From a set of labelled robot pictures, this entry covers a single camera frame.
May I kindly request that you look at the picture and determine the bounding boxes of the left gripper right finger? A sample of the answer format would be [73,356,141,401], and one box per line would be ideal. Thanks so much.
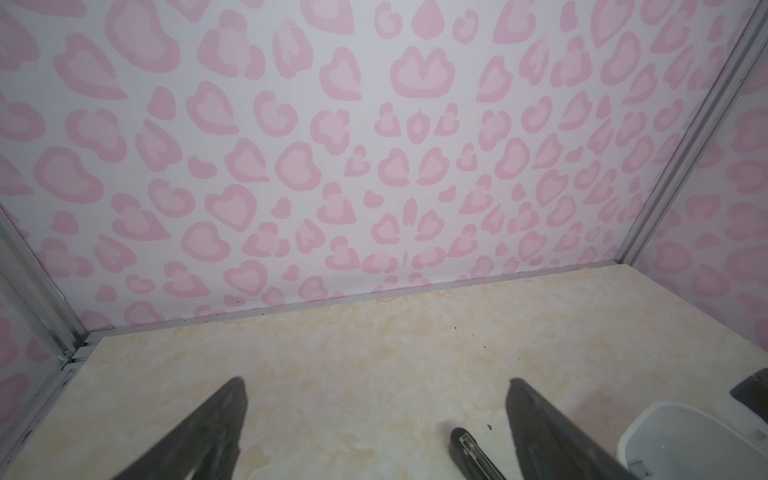
[506,378,633,480]

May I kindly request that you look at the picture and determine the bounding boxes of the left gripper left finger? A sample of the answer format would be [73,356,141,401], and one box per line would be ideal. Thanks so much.
[115,376,248,480]

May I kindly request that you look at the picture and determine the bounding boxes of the black stapler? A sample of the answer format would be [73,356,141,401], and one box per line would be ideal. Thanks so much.
[448,427,506,480]

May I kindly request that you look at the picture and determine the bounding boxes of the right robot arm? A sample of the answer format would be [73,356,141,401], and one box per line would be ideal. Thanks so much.
[729,368,768,423]

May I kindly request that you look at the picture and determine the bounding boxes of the white plastic tray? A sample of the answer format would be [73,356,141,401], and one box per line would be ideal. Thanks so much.
[617,402,767,479]

